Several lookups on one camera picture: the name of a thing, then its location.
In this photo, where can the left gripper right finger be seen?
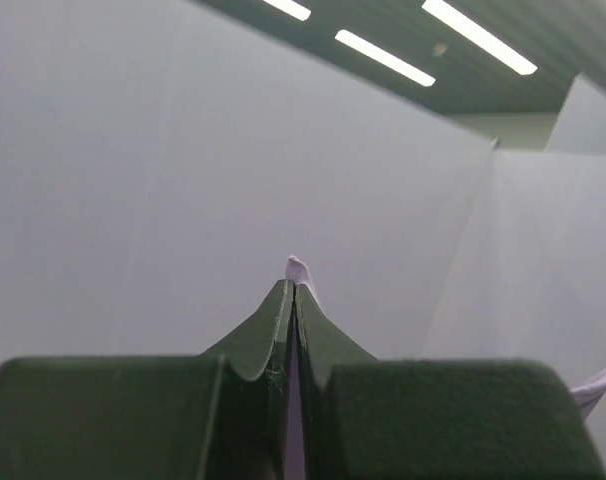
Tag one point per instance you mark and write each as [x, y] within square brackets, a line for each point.
[433, 420]

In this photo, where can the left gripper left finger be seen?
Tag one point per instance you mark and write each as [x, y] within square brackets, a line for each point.
[220, 414]

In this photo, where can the purple t shirt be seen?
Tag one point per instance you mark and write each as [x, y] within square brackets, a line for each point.
[300, 272]

